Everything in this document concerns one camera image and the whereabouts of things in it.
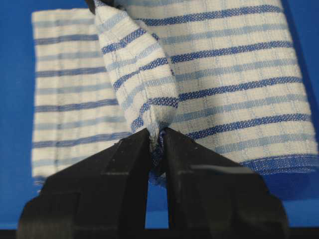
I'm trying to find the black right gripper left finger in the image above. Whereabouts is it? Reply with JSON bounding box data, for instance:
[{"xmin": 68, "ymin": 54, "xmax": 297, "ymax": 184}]
[{"xmin": 16, "ymin": 129, "xmax": 150, "ymax": 239}]

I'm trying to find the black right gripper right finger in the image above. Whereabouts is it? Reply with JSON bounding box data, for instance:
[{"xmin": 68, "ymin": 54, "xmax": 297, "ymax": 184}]
[{"xmin": 163, "ymin": 128, "xmax": 289, "ymax": 239}]

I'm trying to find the blue white striped towel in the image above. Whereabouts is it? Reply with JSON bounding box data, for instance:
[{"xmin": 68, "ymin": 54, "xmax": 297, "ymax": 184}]
[{"xmin": 32, "ymin": 0, "xmax": 319, "ymax": 183}]

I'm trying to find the blue table mat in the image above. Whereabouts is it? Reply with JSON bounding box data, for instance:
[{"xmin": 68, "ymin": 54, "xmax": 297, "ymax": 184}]
[{"xmin": 0, "ymin": 0, "xmax": 319, "ymax": 229}]

